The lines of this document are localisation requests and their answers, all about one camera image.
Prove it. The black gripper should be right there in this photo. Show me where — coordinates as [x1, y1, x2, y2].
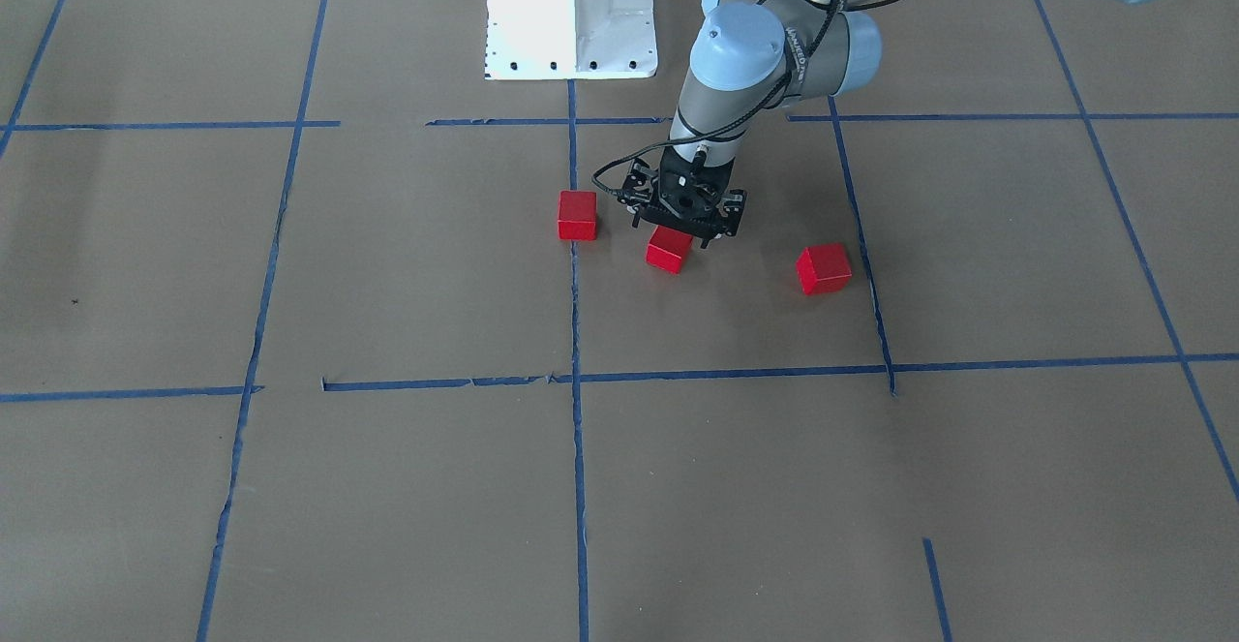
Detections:
[623, 147, 747, 245]

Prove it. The red cube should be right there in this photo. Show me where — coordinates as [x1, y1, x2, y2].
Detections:
[558, 188, 600, 240]
[794, 242, 852, 296]
[646, 226, 695, 274]

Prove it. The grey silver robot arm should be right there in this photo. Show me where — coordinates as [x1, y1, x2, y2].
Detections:
[606, 0, 1154, 245]

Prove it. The white camera stand base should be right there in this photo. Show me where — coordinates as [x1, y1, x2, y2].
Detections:
[484, 0, 659, 81]

